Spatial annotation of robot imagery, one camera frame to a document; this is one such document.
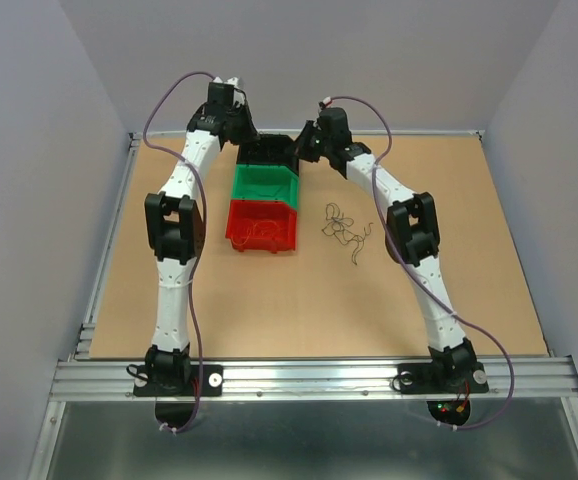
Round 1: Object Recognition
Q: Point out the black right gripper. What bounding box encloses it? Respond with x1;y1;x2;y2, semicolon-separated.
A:
282;120;331;162

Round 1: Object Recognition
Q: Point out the black grey cable bundle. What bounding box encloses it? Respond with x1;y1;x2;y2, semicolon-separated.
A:
320;202;374;266

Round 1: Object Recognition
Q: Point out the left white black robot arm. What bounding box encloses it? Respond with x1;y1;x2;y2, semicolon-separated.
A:
143;77;258;394

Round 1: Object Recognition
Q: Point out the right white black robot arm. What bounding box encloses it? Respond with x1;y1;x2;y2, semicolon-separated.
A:
295;104;482;392

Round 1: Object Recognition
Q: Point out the black plastic bin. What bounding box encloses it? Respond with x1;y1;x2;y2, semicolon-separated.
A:
236;133;299;175

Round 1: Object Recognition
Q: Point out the green plastic bin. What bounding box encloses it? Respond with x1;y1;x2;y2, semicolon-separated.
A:
231;164;299;210

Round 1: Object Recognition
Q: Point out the red plastic bin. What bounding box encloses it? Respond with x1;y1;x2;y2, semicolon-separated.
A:
225;199;297;254

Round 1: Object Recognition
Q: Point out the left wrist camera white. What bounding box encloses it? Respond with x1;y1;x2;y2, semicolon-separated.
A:
212;76;247;104

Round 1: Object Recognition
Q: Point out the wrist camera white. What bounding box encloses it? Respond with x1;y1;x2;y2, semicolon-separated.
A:
212;76;247;104
318;97;333;111

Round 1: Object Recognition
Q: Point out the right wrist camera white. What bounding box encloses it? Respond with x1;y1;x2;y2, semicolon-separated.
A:
318;97;333;111

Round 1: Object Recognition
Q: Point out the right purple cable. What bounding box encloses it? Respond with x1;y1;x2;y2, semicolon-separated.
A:
318;95;516;432

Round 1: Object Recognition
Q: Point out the orange cable in red bin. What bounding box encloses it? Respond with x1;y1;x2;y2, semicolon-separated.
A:
233;217;290;249

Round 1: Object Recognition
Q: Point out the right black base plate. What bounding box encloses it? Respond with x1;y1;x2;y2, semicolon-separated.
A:
391;362;489;395

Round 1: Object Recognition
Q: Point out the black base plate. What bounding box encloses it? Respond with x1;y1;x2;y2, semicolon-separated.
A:
391;362;489;395
126;364;224;399

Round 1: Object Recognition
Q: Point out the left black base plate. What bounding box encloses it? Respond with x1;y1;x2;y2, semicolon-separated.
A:
126;364;224;399

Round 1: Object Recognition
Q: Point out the aluminium frame rail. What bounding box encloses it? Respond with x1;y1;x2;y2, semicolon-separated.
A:
49;356;578;402

